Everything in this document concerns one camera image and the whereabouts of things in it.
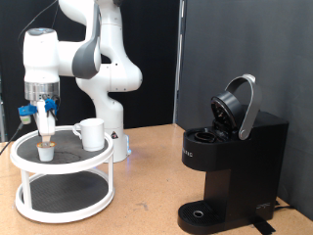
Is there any black Keurig power cord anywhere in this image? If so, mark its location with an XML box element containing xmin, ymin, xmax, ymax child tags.
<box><xmin>273</xmin><ymin>199</ymin><xmax>296</xmax><ymax>212</ymax></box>

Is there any black camera cable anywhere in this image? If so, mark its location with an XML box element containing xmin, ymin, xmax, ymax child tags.
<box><xmin>0</xmin><ymin>120</ymin><xmax>25</xmax><ymax>156</ymax></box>

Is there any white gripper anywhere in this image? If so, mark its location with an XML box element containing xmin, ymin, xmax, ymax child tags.
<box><xmin>36</xmin><ymin>99</ymin><xmax>57</xmax><ymax>144</ymax></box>

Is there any K-cup pod orange rim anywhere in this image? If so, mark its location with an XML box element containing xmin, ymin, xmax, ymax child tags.
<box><xmin>35</xmin><ymin>141</ymin><xmax>57</xmax><ymax>163</ymax></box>

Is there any silver Keurig lid handle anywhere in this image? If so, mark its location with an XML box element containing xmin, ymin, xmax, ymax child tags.
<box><xmin>224</xmin><ymin>73</ymin><xmax>263</xmax><ymax>141</ymax></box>

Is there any white ceramic mug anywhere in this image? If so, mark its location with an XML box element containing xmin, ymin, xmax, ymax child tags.
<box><xmin>71</xmin><ymin>117</ymin><xmax>106</xmax><ymax>153</ymax></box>

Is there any black Keurig coffee machine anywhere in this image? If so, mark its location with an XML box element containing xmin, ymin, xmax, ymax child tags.
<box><xmin>177</xmin><ymin>90</ymin><xmax>290</xmax><ymax>235</ymax></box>

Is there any white two-tier turntable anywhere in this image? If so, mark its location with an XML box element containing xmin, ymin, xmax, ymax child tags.
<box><xmin>9</xmin><ymin>124</ymin><xmax>115</xmax><ymax>224</ymax></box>

